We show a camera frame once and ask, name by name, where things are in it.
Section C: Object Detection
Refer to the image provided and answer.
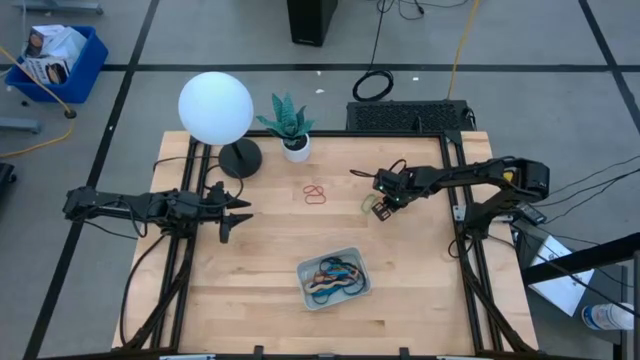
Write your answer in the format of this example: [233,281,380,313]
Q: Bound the white plastic bin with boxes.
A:
[293,246,372,312]

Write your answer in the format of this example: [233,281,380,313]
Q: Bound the black metal bar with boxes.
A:
[520,231,640,286]

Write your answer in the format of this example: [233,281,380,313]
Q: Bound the white globe lamp black stand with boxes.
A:
[177,71,263,180]

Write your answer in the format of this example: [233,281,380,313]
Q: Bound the large tan rubber band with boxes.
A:
[301,272,362,297]

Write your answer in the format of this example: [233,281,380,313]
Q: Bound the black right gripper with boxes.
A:
[371,167,408,223]

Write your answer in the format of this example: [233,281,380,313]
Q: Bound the yellow floor cable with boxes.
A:
[0,47,76,160]
[446,0,481,100]

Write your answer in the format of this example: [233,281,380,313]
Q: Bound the black vented computer case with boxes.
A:
[345,99,476,134]

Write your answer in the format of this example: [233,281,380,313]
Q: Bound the white bottle blue cap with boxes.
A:
[581,302,635,332]

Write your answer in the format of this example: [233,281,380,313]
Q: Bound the black arm base cable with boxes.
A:
[118,233,169,347]

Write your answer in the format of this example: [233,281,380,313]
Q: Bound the black floor object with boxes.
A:
[0,163,17,201]

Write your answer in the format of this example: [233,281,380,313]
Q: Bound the grey metal bar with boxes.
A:
[0,118,41,134]
[17,1,105,15]

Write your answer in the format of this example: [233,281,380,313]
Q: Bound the blue plastic crate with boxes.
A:
[4,24,110,105]

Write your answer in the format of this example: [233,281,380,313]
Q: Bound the black lamp cable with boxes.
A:
[152,155,221,174]

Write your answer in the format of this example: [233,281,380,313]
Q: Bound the black coiled cable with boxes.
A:
[352,69,395,103]

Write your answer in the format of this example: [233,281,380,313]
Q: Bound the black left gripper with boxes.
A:
[198,180,255,246]

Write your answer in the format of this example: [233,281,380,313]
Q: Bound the black floor cable tangle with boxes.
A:
[375,0,474,21]

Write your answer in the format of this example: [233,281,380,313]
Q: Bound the black rubber band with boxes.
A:
[324,256,370,297]

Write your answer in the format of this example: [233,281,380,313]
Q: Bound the black computer tower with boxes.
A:
[286,0,339,48]

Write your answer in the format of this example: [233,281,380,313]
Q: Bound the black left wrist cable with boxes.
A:
[203,163,245,209]

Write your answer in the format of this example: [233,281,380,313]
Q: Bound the white printed carton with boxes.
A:
[24,23,89,64]
[22,57,71,85]

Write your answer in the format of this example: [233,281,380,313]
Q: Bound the white printed sheet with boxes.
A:
[527,234,596,317]

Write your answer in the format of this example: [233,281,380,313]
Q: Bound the rubber bands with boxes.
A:
[304,262,359,307]

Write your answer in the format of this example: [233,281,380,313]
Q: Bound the green plant in white pot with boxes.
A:
[255,93,315,164]

